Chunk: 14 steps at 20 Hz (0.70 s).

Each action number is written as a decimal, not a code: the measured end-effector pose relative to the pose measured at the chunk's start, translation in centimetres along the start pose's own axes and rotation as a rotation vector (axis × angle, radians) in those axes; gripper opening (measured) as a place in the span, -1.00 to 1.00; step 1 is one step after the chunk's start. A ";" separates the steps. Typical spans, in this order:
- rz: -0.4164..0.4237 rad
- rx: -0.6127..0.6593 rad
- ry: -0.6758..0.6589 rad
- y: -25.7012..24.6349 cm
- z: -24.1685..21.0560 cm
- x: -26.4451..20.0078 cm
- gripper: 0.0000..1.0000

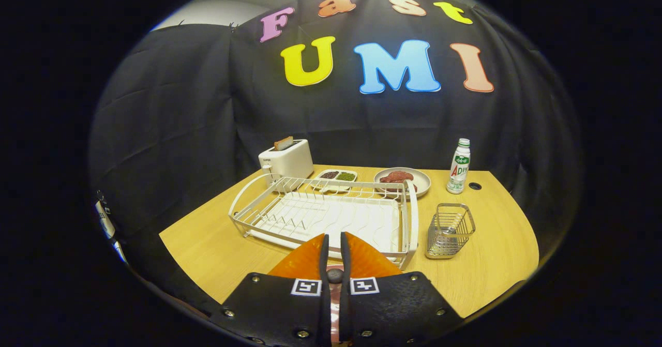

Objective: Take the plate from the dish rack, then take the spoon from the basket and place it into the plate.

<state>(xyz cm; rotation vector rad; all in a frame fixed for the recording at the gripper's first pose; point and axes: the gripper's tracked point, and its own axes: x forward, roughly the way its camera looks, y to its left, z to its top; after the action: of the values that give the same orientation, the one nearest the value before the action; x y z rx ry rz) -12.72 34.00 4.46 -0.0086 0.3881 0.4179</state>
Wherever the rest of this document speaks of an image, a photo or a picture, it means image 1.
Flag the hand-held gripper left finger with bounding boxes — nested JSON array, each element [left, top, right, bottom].
[[209, 233, 332, 347]]

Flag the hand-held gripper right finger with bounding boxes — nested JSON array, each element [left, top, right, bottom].
[[338, 232, 464, 347]]

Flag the pink plate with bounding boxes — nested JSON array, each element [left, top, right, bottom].
[[330, 284, 341, 343]]

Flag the metal wire basket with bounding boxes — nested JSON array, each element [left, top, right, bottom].
[[425, 203, 476, 260]]

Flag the white wire dish rack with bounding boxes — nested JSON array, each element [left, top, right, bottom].
[[228, 174, 419, 270]]

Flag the beige plate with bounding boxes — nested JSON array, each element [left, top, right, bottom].
[[373, 167, 431, 199]]

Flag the white divided dish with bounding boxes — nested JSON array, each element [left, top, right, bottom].
[[312, 169, 358, 192]]

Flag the red raw meat slices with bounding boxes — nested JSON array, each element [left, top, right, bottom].
[[380, 171, 417, 185]]

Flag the white toaster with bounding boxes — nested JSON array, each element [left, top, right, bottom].
[[258, 139, 314, 185]]

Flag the white green drink bottle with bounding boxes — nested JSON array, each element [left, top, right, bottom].
[[446, 138, 471, 195]]

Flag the black backdrop cloth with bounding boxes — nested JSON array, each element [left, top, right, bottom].
[[88, 0, 585, 306]]

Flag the white labelled strap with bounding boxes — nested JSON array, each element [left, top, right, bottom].
[[95, 192, 128, 265]]

